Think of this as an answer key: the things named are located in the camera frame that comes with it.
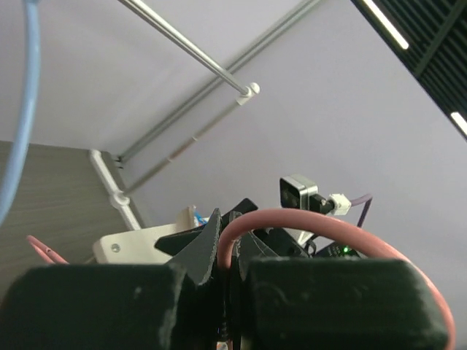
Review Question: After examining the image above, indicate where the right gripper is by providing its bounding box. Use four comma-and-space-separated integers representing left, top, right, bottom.
154, 198, 310, 264

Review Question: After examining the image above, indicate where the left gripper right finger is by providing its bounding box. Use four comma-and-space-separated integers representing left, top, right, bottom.
231, 236, 449, 349

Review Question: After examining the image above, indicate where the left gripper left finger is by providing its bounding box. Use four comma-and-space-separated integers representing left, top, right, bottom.
1, 210, 221, 349

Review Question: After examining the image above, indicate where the pink wire hanger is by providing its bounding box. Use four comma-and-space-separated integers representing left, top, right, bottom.
26, 207, 457, 350

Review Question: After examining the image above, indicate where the light blue hanger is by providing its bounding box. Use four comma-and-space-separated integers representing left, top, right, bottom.
1, 1, 41, 222

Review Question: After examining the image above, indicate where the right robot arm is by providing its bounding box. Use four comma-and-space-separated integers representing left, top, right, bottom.
154, 219, 358, 257

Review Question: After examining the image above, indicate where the white two-tier shelf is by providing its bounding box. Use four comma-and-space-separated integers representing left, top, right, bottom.
93, 206, 198, 265

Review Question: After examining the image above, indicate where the blue paperback book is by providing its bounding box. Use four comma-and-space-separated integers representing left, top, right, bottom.
193, 211, 209, 226

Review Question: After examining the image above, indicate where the clothes rack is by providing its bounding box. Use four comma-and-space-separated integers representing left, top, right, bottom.
89, 0, 325, 232

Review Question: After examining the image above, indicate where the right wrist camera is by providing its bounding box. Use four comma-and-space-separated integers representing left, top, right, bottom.
279, 174, 352, 216

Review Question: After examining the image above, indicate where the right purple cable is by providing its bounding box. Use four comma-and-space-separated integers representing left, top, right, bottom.
346, 193, 374, 229

